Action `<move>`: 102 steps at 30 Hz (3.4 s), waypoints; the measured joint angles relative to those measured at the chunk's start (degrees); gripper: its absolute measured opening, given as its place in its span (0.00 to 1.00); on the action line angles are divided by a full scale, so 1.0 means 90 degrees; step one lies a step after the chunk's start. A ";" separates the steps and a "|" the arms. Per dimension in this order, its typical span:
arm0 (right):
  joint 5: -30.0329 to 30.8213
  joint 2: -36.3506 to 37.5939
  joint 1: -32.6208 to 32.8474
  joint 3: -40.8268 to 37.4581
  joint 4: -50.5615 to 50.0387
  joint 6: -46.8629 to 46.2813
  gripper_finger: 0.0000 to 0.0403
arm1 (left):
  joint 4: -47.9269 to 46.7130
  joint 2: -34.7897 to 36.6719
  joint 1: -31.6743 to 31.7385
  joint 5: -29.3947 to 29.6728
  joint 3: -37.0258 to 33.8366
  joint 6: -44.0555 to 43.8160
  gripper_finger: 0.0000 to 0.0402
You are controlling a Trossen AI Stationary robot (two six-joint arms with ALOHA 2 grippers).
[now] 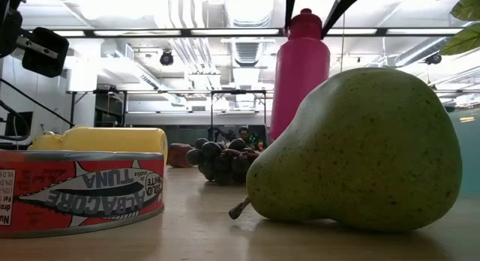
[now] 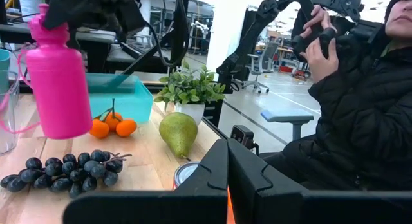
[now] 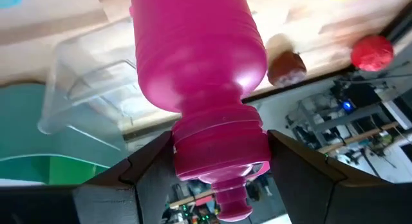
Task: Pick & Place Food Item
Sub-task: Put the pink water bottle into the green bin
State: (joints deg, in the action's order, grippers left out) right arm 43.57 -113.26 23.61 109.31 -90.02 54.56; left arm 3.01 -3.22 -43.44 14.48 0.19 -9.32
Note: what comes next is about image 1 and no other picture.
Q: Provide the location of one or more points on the dark purple grape bunch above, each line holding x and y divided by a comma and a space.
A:
221, 163

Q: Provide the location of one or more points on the round ventilation duct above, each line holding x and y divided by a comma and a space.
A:
249, 8

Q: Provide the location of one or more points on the dark red plum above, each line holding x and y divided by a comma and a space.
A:
180, 155

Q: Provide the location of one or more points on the black ceiling spotlight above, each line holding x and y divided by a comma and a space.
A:
167, 58
433, 59

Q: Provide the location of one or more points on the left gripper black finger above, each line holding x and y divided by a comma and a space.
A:
45, 66

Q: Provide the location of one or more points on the black background table frame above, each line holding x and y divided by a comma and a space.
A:
236, 91

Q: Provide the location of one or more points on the black monitor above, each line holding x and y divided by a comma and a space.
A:
18, 124

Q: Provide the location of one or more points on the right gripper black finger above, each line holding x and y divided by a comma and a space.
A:
343, 6
290, 6

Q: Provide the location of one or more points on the long ceiling light bar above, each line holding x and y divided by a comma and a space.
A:
232, 32

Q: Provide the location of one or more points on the red label tuna can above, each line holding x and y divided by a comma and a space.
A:
82, 201

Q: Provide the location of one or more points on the ceiling vent grille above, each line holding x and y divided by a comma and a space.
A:
247, 53

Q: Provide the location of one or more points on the person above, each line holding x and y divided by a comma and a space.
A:
244, 134

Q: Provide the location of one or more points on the green speckled pear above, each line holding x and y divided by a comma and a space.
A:
356, 152

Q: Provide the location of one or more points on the pink squeeze bottle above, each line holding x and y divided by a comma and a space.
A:
300, 77

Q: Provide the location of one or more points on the yellow squeeze bottle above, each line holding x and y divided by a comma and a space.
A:
112, 139

